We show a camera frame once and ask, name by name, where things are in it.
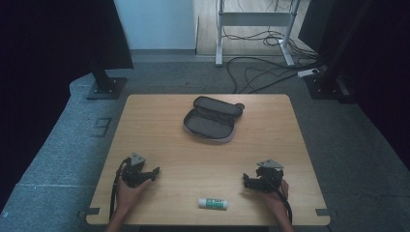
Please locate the white green glue stick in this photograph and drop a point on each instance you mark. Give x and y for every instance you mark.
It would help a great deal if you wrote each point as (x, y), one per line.
(212, 203)

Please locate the black stand with square base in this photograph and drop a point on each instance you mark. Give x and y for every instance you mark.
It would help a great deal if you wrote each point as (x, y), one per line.
(106, 85)
(327, 85)

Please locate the grey tape piece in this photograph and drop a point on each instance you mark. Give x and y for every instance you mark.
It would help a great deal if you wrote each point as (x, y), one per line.
(323, 212)
(93, 211)

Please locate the white power strip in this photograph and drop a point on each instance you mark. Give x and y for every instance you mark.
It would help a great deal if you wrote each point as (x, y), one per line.
(307, 72)

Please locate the white metal desk frame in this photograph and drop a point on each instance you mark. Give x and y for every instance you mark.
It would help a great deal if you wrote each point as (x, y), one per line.
(254, 18)

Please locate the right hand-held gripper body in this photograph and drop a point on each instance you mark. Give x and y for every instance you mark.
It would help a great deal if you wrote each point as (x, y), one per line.
(270, 175)

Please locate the grey pencil case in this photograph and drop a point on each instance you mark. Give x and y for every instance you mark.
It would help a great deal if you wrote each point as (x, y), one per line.
(211, 121)

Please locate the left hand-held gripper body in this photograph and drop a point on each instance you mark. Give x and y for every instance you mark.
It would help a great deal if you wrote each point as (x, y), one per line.
(132, 170)

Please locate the black curtain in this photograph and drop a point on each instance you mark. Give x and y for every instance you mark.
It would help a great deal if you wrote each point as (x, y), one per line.
(380, 64)
(48, 48)

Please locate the person's left hand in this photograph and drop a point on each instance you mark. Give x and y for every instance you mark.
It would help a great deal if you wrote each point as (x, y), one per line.
(129, 195)

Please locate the person's right hand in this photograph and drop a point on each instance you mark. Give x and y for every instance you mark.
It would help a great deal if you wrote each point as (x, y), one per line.
(274, 201)

